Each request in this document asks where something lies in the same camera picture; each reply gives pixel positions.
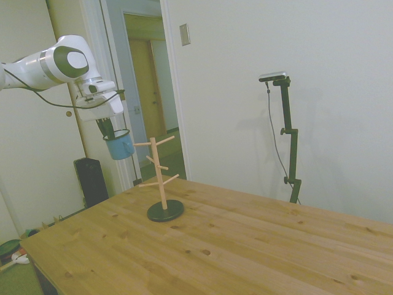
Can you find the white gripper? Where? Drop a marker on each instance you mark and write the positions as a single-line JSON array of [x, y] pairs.
[[101, 107]]

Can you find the blue enamel mug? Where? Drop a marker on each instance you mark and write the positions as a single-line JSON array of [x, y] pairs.
[[119, 149]]

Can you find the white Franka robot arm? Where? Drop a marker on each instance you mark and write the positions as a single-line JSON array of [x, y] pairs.
[[61, 61]]

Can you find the wooden mug tree black base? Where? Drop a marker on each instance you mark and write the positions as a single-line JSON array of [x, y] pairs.
[[165, 212]]

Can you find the brown wooden door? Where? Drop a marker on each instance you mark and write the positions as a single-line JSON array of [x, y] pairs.
[[156, 77]]

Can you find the dark green floor item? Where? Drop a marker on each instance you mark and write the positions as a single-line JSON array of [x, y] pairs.
[[9, 249]]

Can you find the white floor item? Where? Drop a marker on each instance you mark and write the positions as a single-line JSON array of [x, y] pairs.
[[21, 258]]

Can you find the metal wall switch plate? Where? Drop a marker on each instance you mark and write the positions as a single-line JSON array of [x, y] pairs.
[[185, 34]]

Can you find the grey depth camera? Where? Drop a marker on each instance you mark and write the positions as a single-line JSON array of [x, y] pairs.
[[273, 76]]

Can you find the black articulated camera stand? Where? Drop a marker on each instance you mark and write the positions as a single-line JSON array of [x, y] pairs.
[[291, 147]]

